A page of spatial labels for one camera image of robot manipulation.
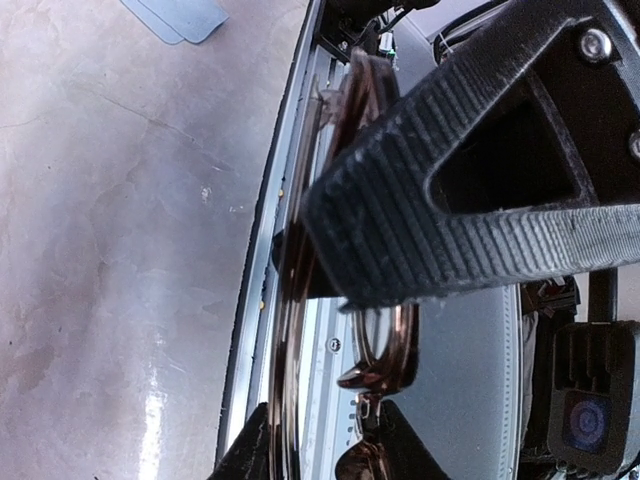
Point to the brown tinted sunglasses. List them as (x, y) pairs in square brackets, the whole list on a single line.
[(367, 91)]

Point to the folded blue cloth pouch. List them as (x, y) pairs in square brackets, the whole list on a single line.
[(174, 21)]

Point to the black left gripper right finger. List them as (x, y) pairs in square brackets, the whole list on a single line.
[(390, 450)]

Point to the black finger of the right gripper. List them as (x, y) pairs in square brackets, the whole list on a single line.
[(509, 162)]

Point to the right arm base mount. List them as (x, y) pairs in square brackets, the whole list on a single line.
[(345, 25)]

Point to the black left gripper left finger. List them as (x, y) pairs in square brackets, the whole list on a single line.
[(248, 457)]

